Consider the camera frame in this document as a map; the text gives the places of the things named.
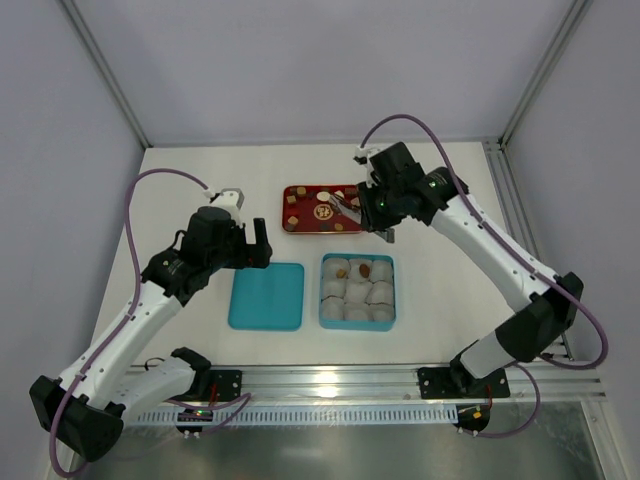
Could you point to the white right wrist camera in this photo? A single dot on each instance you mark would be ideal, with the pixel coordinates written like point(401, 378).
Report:
point(362, 154)

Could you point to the teal box lid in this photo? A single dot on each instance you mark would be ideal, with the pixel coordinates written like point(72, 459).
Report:
point(269, 299)

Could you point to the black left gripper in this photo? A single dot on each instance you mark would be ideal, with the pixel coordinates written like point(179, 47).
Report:
point(251, 252)

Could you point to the teal square box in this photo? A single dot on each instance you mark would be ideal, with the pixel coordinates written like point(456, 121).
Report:
point(342, 302)

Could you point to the aluminium mounting rail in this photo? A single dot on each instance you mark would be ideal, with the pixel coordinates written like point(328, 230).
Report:
point(397, 382)

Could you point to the brown edged paper liner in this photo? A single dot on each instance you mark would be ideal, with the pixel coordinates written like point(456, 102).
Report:
point(381, 292)

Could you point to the red rectangular tray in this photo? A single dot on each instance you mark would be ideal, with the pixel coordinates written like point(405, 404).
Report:
point(311, 212)

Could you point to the brown almond chocolate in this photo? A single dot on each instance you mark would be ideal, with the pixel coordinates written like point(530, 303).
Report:
point(364, 270)

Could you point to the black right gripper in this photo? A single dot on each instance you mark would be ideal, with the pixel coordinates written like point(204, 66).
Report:
point(373, 215)

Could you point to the white paper cup liner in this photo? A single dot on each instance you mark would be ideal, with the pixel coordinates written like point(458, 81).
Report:
point(332, 265)

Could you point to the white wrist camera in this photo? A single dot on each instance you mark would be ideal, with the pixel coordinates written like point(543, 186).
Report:
point(228, 199)
point(362, 154)

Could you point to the aluminium frame post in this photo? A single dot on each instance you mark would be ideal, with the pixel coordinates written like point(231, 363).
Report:
point(87, 39)
point(558, 44)

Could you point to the aluminium frame post left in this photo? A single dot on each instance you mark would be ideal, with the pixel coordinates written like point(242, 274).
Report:
point(87, 39)

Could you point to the metal serving tongs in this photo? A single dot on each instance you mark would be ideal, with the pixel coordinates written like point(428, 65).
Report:
point(353, 213)

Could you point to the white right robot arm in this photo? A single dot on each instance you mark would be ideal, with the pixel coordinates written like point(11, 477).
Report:
point(539, 298)

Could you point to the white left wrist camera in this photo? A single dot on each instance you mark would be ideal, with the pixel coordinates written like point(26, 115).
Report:
point(228, 199)

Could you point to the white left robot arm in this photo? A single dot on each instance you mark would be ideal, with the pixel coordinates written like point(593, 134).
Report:
point(89, 404)

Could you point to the aluminium frame post right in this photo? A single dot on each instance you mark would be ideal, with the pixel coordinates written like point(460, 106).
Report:
point(558, 44)

